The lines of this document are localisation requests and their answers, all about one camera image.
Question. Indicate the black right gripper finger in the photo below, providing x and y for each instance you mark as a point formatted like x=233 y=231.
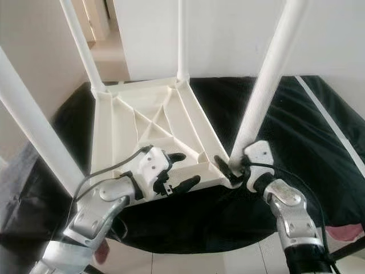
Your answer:
x=224 y=166

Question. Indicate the white plastic table leg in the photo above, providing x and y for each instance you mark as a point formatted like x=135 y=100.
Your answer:
x=82 y=51
x=34 y=114
x=182 y=40
x=271 y=80

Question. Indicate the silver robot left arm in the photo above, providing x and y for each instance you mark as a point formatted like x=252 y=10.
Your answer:
x=97 y=214

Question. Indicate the black cloth table cover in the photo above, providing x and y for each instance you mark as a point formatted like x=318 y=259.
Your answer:
x=308 y=171

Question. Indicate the small pink object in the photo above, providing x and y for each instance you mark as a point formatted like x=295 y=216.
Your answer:
x=102 y=253

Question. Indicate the white flat strip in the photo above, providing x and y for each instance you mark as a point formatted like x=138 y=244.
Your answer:
x=328 y=117

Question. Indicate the pink fabric item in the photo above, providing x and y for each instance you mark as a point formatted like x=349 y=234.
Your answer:
x=345 y=231

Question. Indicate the black metal stand leg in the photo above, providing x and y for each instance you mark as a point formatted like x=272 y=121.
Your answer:
x=348 y=251

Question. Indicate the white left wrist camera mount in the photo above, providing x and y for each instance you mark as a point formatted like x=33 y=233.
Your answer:
x=154 y=165

